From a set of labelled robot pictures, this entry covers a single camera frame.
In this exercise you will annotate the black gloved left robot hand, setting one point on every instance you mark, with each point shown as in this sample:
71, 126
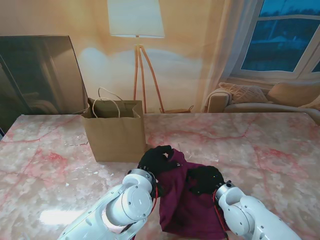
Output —
155, 161

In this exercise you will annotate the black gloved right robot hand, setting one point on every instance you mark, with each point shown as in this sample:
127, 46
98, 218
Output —
205, 180

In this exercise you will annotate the maroon shorts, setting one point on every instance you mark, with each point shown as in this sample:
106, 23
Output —
185, 210

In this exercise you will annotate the kraft paper bag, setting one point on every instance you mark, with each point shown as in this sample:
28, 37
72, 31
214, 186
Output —
117, 135

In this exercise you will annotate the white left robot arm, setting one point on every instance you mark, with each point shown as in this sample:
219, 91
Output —
120, 207

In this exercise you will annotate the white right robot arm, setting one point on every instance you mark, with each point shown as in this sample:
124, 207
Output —
250, 215

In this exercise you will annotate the wicker basket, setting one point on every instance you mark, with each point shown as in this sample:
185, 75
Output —
177, 110

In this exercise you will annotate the beige sofa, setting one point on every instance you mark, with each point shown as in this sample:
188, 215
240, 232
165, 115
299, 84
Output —
250, 108

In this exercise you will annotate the cream knitted cushion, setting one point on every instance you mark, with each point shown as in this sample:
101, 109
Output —
243, 93

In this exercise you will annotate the plain beige cushion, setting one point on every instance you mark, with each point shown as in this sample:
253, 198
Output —
292, 93

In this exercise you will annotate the sheer cream curtain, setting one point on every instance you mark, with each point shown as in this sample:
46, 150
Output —
225, 50

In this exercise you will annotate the tripod floor lamp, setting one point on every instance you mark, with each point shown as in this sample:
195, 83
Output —
136, 20

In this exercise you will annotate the dark glass panel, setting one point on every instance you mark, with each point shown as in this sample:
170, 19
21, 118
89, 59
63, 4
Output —
37, 75

